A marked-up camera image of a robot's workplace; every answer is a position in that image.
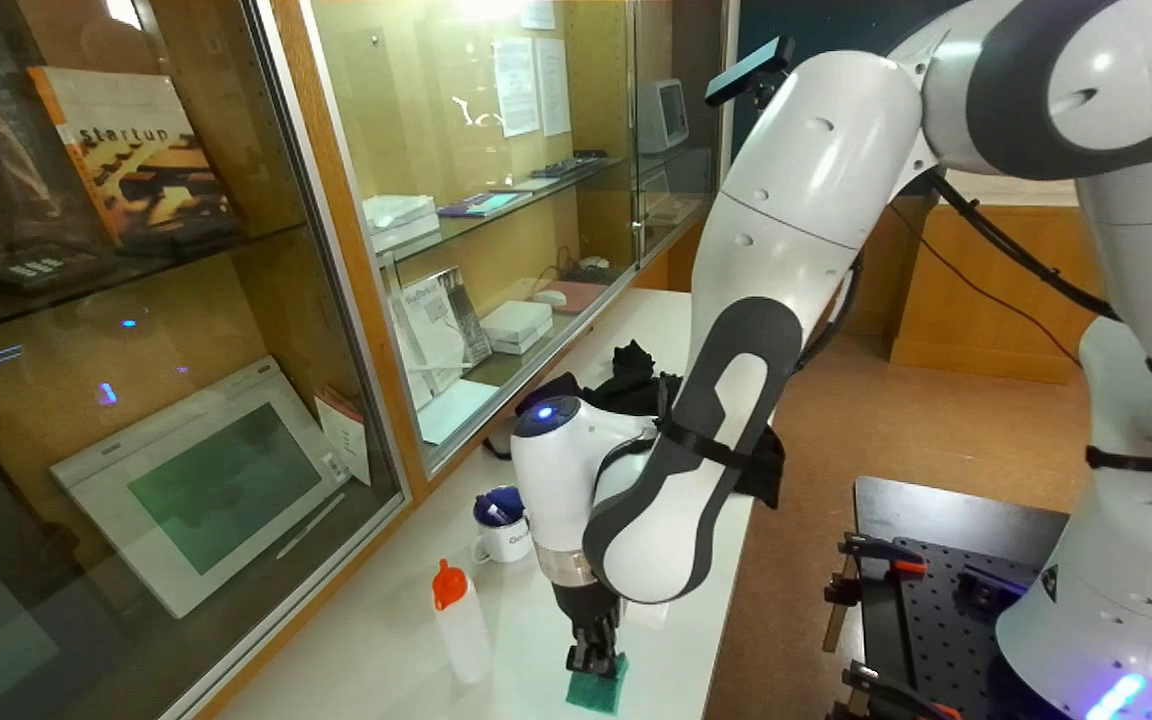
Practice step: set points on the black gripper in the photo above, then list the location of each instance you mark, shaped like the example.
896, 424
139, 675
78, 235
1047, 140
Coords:
586, 609

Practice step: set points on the green sponge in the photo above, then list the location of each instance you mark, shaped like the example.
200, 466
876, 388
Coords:
599, 692

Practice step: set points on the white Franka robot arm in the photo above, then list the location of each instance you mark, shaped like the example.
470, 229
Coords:
800, 202

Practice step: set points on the white bottle orange cap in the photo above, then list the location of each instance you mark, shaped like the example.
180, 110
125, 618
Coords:
461, 640

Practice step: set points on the pale blue paper sheet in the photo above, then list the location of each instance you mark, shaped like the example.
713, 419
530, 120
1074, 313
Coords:
456, 409

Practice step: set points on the black cloth jacket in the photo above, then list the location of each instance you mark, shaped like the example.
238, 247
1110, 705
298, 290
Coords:
634, 373

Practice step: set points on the small white card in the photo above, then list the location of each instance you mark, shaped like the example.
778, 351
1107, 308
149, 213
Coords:
347, 434

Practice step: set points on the black perforated robot table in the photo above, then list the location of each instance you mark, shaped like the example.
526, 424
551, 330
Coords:
936, 627

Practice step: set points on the white standing booklet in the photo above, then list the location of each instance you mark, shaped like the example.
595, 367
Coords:
434, 333

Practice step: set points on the white framed green panel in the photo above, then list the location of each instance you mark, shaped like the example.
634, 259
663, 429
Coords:
200, 487

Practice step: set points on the blue flat book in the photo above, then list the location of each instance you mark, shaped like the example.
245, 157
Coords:
483, 202

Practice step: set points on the white flat box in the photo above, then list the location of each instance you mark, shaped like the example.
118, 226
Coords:
402, 222

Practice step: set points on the white grey small device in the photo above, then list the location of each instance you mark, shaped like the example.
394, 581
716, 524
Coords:
663, 116

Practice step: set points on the white posted paper sheet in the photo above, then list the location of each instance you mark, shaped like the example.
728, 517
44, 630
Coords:
516, 86
554, 81

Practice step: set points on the dark calculator device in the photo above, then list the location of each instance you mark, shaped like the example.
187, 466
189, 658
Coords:
37, 264

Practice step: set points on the orange patterned book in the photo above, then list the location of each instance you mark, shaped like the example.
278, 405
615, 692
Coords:
139, 154

